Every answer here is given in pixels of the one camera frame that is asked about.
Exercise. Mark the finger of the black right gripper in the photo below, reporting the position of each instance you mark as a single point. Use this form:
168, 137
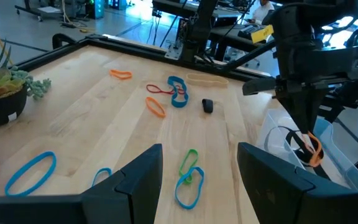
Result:
319, 102
300, 109

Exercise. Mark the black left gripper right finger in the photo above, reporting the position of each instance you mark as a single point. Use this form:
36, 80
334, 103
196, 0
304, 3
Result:
284, 199

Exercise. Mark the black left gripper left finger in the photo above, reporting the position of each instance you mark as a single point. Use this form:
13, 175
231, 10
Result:
120, 202

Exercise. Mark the long black rubber band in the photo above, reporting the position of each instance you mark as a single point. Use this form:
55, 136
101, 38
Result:
295, 143

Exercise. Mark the thin blue rubber band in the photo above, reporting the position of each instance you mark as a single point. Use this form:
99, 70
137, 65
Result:
104, 169
186, 207
7, 188

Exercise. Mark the short black rubber band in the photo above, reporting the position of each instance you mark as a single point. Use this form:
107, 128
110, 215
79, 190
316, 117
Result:
207, 107

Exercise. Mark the wide blue rubber band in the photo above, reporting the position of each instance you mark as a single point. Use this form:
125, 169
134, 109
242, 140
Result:
179, 105

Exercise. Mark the wide tan rubber band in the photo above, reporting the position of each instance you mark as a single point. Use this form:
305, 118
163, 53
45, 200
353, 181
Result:
187, 79

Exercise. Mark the thin red rubber band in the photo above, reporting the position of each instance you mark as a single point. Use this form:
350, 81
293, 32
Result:
147, 88

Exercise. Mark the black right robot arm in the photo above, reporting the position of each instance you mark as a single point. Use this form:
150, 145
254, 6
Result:
199, 28

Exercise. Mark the clear plastic bin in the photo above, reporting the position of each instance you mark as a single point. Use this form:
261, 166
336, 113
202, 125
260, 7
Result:
331, 130

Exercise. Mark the green rubber band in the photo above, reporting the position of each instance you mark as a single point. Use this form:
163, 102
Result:
191, 150

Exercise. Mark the pale orange rubber band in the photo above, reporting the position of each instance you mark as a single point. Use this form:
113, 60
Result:
147, 100

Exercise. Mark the yellow paper tag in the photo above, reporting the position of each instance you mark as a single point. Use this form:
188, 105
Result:
262, 34

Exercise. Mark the person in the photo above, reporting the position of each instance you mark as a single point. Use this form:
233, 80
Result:
263, 11

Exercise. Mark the black desk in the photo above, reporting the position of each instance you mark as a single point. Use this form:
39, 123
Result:
179, 6
228, 34

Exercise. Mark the potted succulent plant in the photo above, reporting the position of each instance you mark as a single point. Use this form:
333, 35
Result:
2, 105

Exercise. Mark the blue lit computer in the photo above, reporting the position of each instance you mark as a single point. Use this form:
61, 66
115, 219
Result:
98, 7

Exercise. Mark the grey rolling cart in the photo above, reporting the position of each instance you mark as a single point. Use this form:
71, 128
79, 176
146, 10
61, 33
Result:
48, 10

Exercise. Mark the black aluminium table frame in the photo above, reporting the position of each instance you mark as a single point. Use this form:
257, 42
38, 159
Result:
135, 49

